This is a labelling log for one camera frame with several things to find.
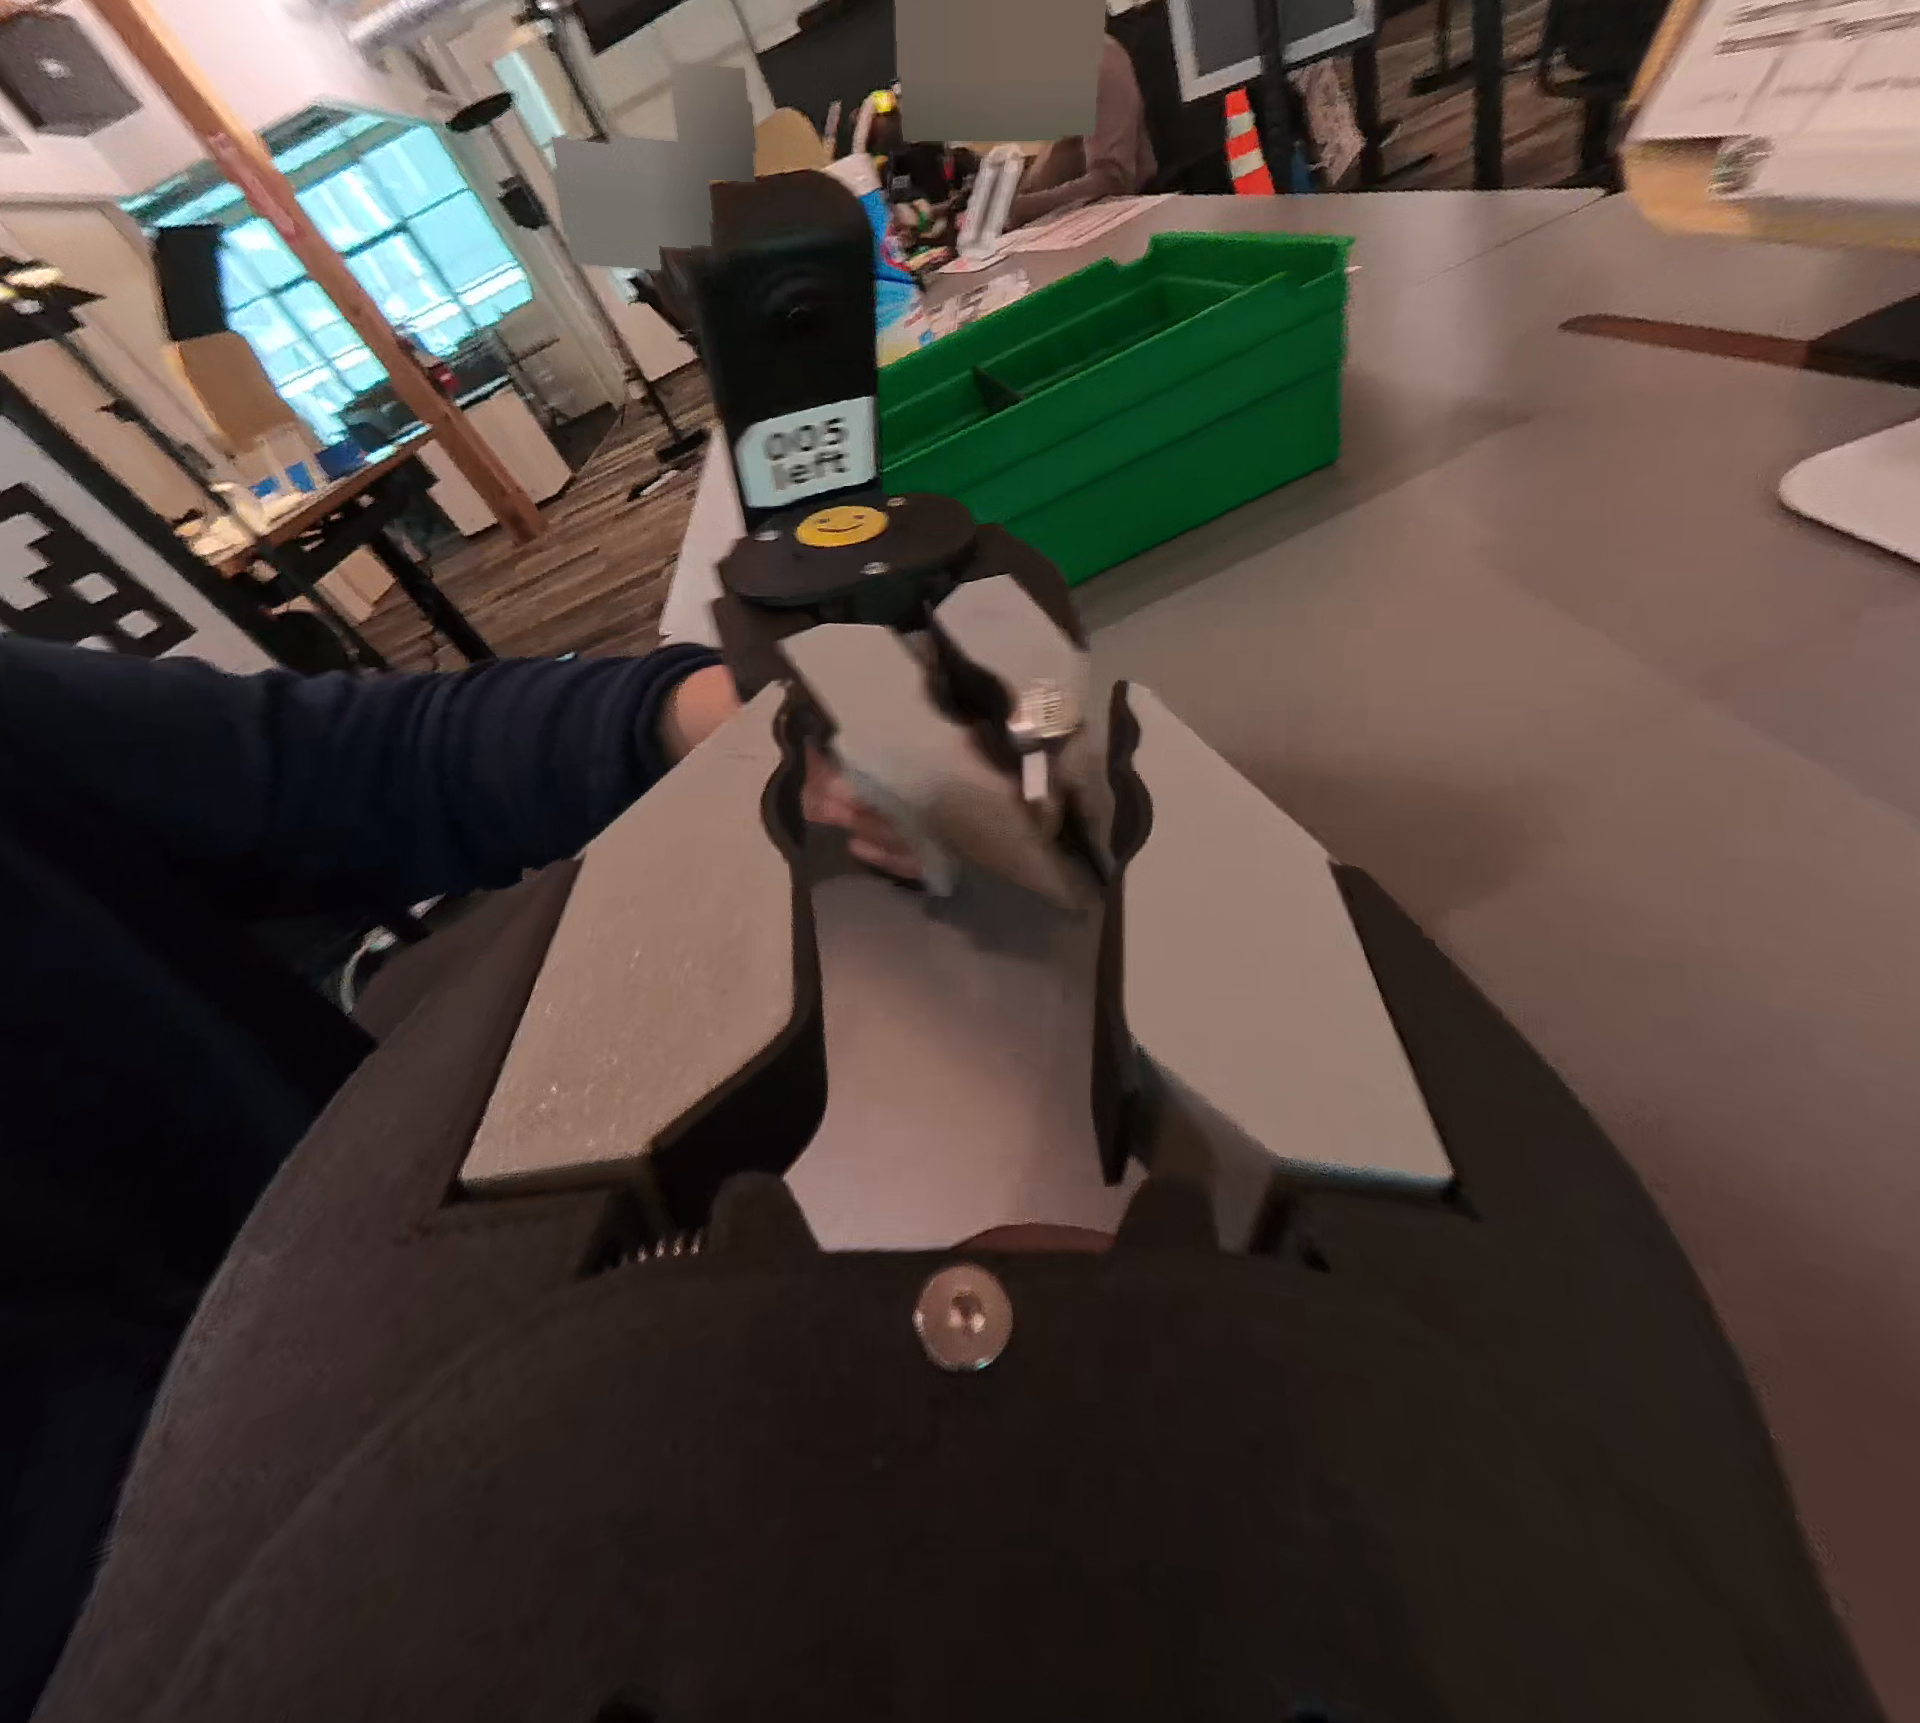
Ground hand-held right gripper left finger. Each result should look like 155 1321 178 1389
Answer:
455 686 830 1203

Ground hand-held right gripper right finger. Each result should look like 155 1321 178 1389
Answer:
1092 680 1458 1251

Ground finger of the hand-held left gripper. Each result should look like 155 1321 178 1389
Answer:
776 626 1110 918
929 572 1122 878

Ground silver bolt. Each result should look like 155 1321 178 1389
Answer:
1008 686 1080 804

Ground green plastic bin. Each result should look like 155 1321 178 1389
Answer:
875 234 1355 590

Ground person's left forearm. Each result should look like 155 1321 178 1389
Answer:
0 636 744 959

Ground person's left hand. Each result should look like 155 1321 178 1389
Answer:
802 770 944 892

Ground wipes canister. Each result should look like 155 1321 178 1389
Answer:
816 152 924 308

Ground printed paper sheets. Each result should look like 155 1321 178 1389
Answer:
900 272 1037 348

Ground white tablet stand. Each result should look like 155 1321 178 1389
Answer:
960 146 1037 262

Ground printed paper sheet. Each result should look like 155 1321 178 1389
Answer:
1020 196 1172 248

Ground wooden side table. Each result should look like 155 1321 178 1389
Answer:
180 434 498 668

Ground black softbox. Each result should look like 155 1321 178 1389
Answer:
150 224 227 342

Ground black and white marker board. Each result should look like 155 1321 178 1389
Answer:
0 374 204 664

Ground wooden document stand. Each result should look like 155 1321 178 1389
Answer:
1620 0 1920 570

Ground printed instruction sheet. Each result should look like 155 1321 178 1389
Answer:
1641 0 1920 202

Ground black wall speaker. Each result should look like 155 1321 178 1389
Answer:
0 10 143 136

